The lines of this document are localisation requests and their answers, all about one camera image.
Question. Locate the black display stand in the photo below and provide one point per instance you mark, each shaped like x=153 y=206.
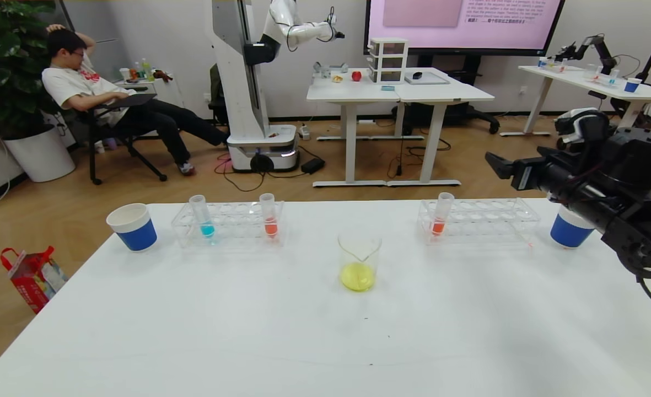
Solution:
x=468 y=113

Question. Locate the white standing desk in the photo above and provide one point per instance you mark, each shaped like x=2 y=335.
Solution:
x=534 y=71
x=353 y=91
x=446 y=92

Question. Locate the small white cup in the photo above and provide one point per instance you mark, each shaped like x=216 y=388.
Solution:
x=125 y=75

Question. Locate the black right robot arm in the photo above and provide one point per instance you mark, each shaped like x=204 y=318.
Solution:
x=642 y=160

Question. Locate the small grey device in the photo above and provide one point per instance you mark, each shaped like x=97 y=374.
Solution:
x=331 y=69

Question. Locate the brown plush toy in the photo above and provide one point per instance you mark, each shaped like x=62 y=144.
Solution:
x=162 y=76

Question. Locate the blue paper cup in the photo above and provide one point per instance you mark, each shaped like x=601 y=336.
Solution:
x=632 y=86
x=135 y=234
x=569 y=234

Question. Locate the large wall display screen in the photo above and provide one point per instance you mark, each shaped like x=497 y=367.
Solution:
x=468 y=38

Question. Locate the white planter pot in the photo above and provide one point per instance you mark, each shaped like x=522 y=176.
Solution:
x=38 y=157

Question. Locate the green potted plant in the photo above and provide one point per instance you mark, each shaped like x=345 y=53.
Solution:
x=5 y=66

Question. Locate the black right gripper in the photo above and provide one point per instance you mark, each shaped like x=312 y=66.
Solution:
x=524 y=172

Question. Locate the white drawer organizer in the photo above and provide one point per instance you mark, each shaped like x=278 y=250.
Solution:
x=388 y=60

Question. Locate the slim black robot arm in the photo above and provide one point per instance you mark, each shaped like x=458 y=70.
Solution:
x=603 y=52

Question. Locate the blue pigment test tube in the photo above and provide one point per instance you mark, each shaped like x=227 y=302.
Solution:
x=206 y=229

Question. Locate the clear acrylic tube rack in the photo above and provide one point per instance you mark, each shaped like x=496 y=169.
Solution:
x=479 y=220
x=237 y=220

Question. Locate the green drink bottle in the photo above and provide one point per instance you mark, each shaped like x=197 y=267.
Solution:
x=147 y=70

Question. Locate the grey flat tray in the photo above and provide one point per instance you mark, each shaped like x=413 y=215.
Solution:
x=432 y=79

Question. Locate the red pigment test tube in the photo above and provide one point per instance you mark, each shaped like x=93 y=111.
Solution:
x=438 y=226
x=270 y=226

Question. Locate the dark laptop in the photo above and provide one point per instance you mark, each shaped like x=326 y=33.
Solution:
x=138 y=100

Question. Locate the red gift bag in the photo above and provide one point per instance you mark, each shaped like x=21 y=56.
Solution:
x=33 y=281

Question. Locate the black power brick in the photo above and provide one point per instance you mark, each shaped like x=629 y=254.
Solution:
x=313 y=166

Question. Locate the white power strip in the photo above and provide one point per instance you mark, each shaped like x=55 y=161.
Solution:
x=304 y=133

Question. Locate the seated man white shirt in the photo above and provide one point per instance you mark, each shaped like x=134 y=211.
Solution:
x=77 y=82

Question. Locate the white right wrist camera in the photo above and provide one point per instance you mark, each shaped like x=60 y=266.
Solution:
x=570 y=121

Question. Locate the clear glass beaker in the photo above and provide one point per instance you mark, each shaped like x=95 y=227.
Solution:
x=358 y=275

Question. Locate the black office chair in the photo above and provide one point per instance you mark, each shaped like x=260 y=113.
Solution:
x=96 y=132

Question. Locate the white humanoid robot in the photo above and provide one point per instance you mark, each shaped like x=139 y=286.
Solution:
x=242 y=82

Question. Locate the red apple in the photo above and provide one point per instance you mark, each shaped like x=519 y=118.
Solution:
x=356 y=76

